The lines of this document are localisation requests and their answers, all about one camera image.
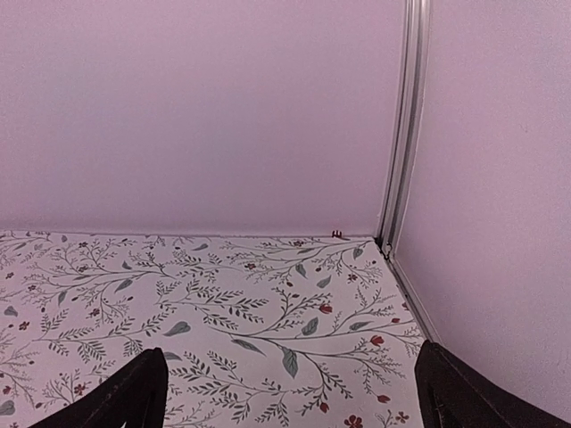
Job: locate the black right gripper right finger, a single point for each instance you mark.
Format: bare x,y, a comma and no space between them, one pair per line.
453,394

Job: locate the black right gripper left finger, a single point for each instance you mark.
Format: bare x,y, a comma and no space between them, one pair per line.
135,396

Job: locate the right aluminium frame post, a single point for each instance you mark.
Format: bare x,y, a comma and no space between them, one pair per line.
410,100

